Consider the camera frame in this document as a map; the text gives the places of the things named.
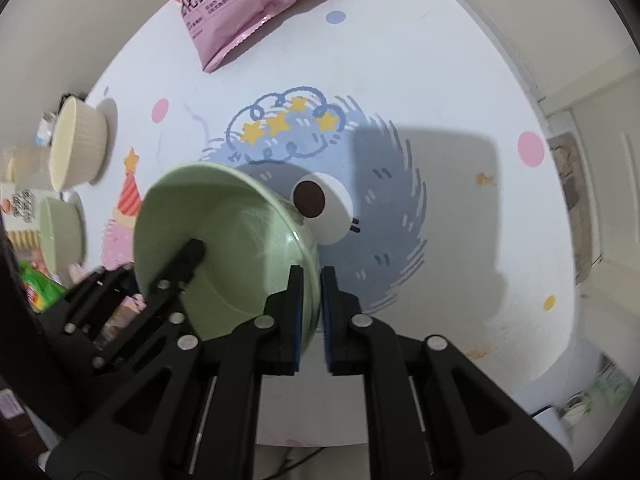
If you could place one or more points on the green chips bag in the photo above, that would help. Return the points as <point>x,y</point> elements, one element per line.
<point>42,287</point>

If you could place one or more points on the small green ribbed bowl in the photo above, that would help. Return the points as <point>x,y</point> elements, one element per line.
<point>57,235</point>

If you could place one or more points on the cartoon printed tablecloth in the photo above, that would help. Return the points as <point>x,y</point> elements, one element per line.
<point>425,185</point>

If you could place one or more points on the biscuit packet with white label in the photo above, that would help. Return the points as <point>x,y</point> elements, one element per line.
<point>22,205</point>

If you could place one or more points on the white round object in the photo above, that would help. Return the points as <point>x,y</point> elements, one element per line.
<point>575,407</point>

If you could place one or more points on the clear plastic container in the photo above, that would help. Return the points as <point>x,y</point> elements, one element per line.
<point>46,130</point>

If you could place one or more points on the pink snack bag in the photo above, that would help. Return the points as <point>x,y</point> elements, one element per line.
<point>240,15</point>

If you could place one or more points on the white panel door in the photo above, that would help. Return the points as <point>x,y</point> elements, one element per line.
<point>620,160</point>

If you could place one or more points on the large green ribbed bowl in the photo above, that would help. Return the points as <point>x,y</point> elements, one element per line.
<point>235,240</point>

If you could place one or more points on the person's white trousers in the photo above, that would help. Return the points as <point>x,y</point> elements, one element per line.
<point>310,466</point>

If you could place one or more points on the cartoon animal floor mat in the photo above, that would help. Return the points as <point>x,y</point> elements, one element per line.
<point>575,200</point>

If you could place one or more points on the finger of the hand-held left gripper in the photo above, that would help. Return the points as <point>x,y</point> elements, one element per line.
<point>105,295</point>
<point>190,255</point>

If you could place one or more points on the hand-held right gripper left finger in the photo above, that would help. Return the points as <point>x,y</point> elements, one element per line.
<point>298,310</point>

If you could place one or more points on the cream ribbed bowl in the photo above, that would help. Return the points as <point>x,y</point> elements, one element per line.
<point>75,145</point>

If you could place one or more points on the green white packet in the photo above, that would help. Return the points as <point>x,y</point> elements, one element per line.
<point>612,380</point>

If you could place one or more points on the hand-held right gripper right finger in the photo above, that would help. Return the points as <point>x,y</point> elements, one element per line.
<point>326,310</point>

